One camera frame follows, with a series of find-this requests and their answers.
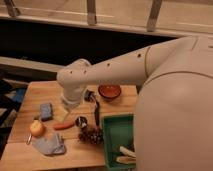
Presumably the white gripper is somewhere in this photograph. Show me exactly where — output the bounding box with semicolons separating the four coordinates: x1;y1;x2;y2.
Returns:
55;87;84;122

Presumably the red yellow apple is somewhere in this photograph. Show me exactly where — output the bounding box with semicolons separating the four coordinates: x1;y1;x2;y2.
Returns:
30;120;45;137

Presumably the dark grape bunch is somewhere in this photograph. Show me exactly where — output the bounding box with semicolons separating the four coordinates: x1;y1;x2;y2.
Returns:
78;127;103;145

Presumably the small black can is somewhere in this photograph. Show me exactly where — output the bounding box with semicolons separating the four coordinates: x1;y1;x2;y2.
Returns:
75;116;87;128

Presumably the wooden railing frame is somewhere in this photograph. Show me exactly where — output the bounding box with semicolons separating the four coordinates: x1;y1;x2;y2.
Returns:
0;0;213;39

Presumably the green plastic tray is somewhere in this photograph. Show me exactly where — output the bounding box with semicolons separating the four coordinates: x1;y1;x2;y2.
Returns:
102;114;135;171

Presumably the blue sponge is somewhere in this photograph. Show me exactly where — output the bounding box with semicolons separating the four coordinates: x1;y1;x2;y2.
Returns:
40;103;53;121

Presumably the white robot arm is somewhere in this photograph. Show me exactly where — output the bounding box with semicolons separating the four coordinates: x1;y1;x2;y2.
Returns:
57;36;213;171

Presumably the brown ceramic bowl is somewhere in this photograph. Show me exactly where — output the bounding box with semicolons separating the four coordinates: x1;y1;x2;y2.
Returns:
98;85;121;99

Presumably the orange carrot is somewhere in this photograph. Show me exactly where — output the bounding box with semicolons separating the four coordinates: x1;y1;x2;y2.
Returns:
53;121;75;130

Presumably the grey-blue towel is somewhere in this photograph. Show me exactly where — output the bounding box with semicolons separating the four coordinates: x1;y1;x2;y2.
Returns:
32;133;66;156

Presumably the lower corn cob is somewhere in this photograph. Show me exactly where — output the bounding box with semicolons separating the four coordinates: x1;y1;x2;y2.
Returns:
116;156;136;164

